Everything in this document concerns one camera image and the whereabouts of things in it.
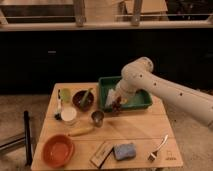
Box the black table leg bar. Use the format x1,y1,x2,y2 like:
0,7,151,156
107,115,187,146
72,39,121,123
24,111,33,166

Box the white handled brush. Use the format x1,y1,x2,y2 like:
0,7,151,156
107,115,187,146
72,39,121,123
54,89,62,120

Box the dark grape bunch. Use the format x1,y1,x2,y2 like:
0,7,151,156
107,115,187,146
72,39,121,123
112,97,121,112

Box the wooden block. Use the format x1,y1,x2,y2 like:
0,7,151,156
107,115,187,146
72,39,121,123
90,141,113,168

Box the yellow banana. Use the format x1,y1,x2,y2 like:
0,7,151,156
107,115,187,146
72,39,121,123
68,126,94,136

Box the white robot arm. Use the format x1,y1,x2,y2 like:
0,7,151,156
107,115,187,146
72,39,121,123
115,57,213,130

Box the white cup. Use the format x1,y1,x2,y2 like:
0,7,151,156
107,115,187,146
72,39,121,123
61,107,77,125

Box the grey folded cloth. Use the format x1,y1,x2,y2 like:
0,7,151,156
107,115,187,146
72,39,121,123
105,89,116,107

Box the light green cup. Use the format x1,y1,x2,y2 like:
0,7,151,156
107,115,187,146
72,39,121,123
60,88,71,103

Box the blue sponge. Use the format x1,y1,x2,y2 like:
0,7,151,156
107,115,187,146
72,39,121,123
113,143,136,161

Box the dark maroon bowl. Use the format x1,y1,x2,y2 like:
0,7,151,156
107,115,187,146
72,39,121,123
72,89,94,112

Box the small metal cup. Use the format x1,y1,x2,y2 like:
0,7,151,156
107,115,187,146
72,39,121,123
91,111,104,127

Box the green plastic tray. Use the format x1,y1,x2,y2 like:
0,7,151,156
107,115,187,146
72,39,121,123
98,76,152,112

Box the green utensil in bowl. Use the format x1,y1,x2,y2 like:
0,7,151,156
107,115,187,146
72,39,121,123
80,88,93,107

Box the orange plastic bowl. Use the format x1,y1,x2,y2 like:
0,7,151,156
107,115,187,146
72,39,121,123
41,134,75,168

